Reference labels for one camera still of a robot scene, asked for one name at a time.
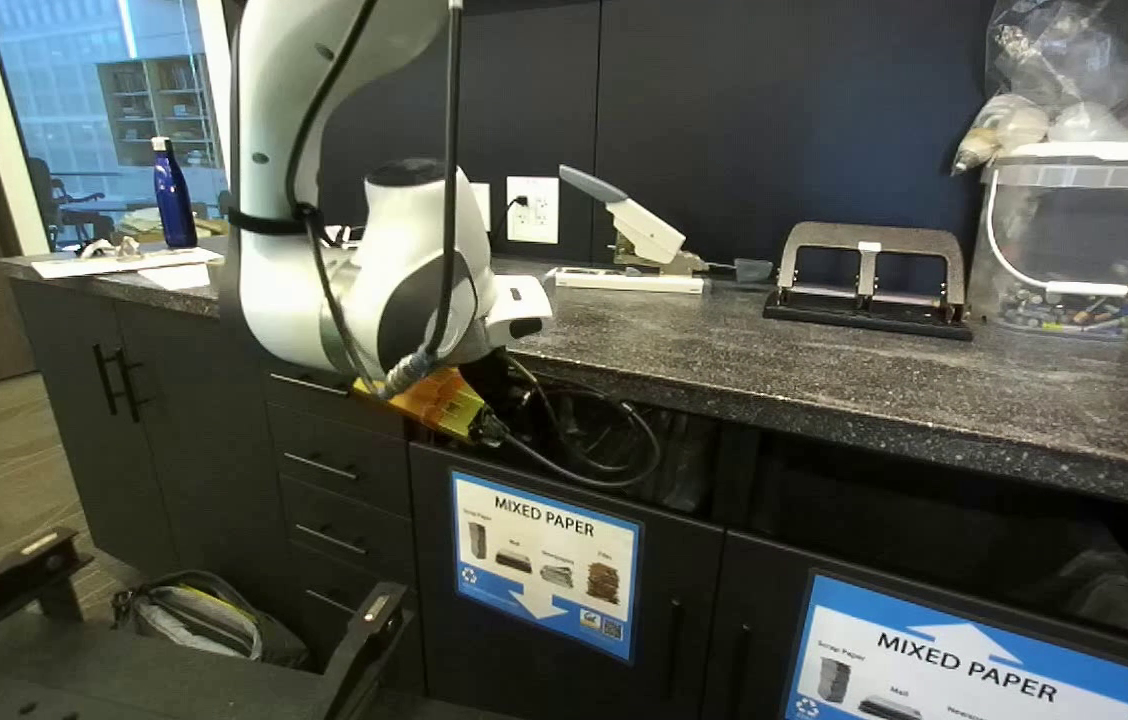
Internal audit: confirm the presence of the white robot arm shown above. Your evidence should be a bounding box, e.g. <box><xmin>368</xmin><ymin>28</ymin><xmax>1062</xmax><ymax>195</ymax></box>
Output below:
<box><xmin>230</xmin><ymin>0</ymin><xmax>554</xmax><ymax>397</ymax></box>

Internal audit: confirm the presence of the left trash bin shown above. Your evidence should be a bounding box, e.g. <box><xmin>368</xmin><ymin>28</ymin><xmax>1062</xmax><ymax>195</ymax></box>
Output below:
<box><xmin>476</xmin><ymin>375</ymin><xmax>721</xmax><ymax>516</ymax></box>

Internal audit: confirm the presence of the trash bin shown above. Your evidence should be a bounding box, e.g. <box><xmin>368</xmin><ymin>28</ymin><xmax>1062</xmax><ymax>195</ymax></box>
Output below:
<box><xmin>747</xmin><ymin>439</ymin><xmax>1128</xmax><ymax>636</ymax></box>
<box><xmin>476</xmin><ymin>375</ymin><xmax>721</xmax><ymax>516</ymax></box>

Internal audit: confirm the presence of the right trash bin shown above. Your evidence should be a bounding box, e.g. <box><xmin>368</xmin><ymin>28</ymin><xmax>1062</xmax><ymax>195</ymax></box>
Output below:
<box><xmin>747</xmin><ymin>439</ymin><xmax>1128</xmax><ymax>636</ymax></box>

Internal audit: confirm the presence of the large white outlet plate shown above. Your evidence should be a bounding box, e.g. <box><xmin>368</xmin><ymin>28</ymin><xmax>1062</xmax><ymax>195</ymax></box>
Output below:
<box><xmin>510</xmin><ymin>177</ymin><xmax>560</xmax><ymax>245</ymax></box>

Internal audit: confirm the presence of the left mixed paper label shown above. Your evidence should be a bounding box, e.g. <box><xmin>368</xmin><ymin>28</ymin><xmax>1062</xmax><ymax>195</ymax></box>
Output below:
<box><xmin>447</xmin><ymin>473</ymin><xmax>645</xmax><ymax>664</ymax></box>

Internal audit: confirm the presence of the mixed paper label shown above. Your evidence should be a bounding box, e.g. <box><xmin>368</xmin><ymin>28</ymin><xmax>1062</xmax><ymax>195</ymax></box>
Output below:
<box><xmin>782</xmin><ymin>574</ymin><xmax>1128</xmax><ymax>720</ymax></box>
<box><xmin>447</xmin><ymin>473</ymin><xmax>645</xmax><ymax>664</ymax></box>

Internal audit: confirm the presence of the black drawer stack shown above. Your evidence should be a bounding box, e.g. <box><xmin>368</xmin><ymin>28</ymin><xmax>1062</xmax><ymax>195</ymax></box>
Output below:
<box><xmin>264</xmin><ymin>367</ymin><xmax>415</xmax><ymax>622</ymax></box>

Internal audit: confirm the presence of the black three hole punch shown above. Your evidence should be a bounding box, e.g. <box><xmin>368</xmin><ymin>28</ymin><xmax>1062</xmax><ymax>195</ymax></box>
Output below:
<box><xmin>766</xmin><ymin>219</ymin><xmax>971</xmax><ymax>339</ymax></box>

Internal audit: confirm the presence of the black double door cabinet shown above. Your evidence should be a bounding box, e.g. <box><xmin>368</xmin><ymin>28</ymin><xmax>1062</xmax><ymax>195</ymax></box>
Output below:
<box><xmin>14</xmin><ymin>281</ymin><xmax>283</xmax><ymax>589</ymax></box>

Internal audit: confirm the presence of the large white paper sheet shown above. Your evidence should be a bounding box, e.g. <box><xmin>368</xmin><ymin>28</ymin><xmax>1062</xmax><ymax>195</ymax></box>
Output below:
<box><xmin>29</xmin><ymin>247</ymin><xmax>222</xmax><ymax>281</ymax></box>

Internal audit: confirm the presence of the blue water bottle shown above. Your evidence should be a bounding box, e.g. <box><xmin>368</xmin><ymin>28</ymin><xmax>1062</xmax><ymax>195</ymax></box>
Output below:
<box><xmin>153</xmin><ymin>134</ymin><xmax>196</xmax><ymax>247</ymax></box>

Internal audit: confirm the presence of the right mixed paper label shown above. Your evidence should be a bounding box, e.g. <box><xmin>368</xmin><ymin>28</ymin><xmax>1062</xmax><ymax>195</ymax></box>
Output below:
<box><xmin>782</xmin><ymin>574</ymin><xmax>1128</xmax><ymax>720</ymax></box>

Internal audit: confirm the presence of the grey black bag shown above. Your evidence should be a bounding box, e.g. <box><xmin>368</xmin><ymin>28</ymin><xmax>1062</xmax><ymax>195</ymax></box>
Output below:
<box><xmin>114</xmin><ymin>572</ymin><xmax>310</xmax><ymax>668</ymax></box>

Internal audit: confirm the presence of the clear plastic bucket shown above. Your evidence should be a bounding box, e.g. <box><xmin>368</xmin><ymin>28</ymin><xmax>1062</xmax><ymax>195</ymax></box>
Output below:
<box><xmin>969</xmin><ymin>140</ymin><xmax>1128</xmax><ymax>339</ymax></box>

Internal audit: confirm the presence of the clear plastic bag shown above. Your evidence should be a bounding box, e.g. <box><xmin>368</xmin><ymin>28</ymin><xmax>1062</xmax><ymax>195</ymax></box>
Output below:
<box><xmin>952</xmin><ymin>0</ymin><xmax>1128</xmax><ymax>177</ymax></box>

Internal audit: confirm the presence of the black cart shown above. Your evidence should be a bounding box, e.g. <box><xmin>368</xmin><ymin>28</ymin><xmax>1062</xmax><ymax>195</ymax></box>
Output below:
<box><xmin>0</xmin><ymin>527</ymin><xmax>415</xmax><ymax>720</ymax></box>

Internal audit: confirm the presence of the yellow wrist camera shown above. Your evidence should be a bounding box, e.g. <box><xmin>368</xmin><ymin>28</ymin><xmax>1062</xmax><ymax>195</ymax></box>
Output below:
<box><xmin>394</xmin><ymin>367</ymin><xmax>490</xmax><ymax>439</ymax></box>

